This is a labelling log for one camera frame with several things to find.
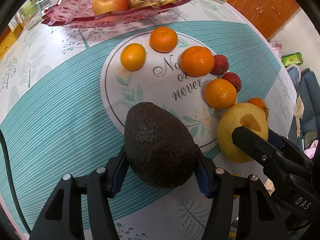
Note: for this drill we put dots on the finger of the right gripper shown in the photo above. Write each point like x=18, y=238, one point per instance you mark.
x=275, y=165
x=286, y=147

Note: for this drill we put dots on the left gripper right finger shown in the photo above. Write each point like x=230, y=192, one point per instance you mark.
x=258, y=218

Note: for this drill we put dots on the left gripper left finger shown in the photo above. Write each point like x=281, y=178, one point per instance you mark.
x=61, y=216

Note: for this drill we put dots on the yellow pear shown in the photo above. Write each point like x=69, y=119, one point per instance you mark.
x=236, y=128

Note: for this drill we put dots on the large orange mandarin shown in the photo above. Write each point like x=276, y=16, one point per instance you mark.
x=261, y=104

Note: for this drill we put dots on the dark avocado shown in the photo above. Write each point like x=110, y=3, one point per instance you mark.
x=159, y=148

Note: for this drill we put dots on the small mandarin plate top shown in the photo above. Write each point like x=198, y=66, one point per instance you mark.
x=163, y=39

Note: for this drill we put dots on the small yellow-orange mandarin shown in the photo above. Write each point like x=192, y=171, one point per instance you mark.
x=133, y=57

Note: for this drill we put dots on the red apple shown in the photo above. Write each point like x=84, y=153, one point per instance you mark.
x=102, y=6

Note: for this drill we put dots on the small orange kumquat front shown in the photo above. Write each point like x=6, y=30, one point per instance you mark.
x=236, y=181

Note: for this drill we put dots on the teal patterned tablecloth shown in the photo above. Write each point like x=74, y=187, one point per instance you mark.
x=101, y=133

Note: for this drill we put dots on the white printed round plate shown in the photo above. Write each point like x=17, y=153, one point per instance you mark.
x=162, y=82

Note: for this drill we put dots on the wooden cabinet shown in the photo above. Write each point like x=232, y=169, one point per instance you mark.
x=268, y=16

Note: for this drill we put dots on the yellow cardboard box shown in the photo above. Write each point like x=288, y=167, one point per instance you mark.
x=8, y=38

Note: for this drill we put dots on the clear drinking glass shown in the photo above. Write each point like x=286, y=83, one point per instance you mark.
x=30, y=14

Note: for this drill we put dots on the pink glass fruit bowl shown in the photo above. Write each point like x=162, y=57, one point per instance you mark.
x=105, y=13

